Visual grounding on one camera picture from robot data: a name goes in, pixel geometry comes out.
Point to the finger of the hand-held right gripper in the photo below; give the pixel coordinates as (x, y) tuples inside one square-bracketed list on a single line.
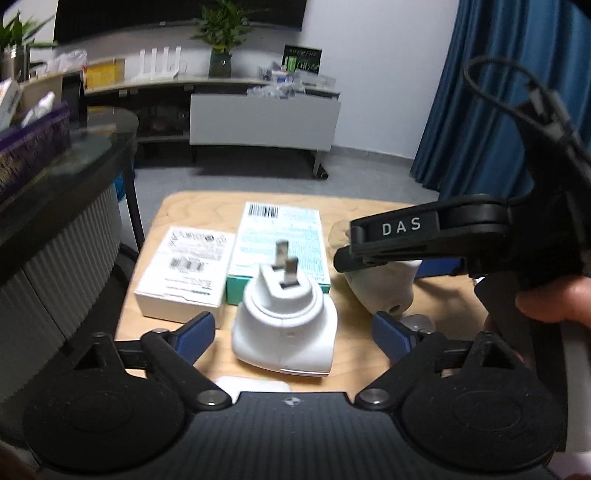
[(401, 226)]

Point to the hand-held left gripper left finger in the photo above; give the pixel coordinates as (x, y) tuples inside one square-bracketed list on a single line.
[(199, 336)]

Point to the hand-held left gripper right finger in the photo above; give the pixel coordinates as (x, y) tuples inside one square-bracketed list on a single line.
[(390, 339)]

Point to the white rounded plastic device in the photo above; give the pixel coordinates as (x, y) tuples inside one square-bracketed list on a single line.
[(383, 286)]

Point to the white power adapter plug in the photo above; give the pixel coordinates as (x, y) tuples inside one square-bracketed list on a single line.
[(281, 323)]

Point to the person's right hand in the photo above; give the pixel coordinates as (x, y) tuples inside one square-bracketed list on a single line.
[(556, 300)]

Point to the small grey metal object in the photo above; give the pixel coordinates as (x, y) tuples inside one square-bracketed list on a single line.
[(419, 323)]

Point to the white cardboard box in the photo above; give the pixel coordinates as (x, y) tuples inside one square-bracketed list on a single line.
[(184, 277)]

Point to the white flat object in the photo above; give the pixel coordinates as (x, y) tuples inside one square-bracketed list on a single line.
[(249, 386)]

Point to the blue curtain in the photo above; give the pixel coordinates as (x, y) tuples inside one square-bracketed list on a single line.
[(471, 129)]

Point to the teal cardboard box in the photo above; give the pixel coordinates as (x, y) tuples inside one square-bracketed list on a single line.
[(281, 230)]

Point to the grey tv cabinet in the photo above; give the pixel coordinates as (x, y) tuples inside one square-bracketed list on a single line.
[(263, 120)]

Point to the dark round table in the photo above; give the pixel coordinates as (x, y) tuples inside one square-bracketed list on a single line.
[(60, 230)]

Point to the pile of clear plastic packets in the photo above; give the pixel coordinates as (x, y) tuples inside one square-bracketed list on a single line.
[(288, 85)]

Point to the black green retail box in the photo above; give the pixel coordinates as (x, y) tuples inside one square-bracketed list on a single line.
[(302, 59)]

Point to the potted plant in glass vase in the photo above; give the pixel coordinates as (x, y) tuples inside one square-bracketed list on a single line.
[(220, 46)]

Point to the purple patterned tray box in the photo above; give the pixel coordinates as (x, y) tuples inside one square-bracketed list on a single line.
[(32, 143)]

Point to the white router with antennas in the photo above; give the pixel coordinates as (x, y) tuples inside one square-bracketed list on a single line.
[(159, 64)]

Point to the small white bottle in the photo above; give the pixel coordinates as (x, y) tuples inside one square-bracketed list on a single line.
[(42, 106)]

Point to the yellow box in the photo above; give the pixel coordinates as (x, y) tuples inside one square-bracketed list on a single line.
[(105, 74)]

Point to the white orange carton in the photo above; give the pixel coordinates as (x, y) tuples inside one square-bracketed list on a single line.
[(9, 101)]

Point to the black television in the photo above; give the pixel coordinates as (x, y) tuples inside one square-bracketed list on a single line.
[(161, 18)]

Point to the metal cup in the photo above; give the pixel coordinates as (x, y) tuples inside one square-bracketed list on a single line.
[(14, 64)]

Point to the leafy potted plant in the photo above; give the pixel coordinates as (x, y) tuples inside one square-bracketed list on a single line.
[(18, 32)]

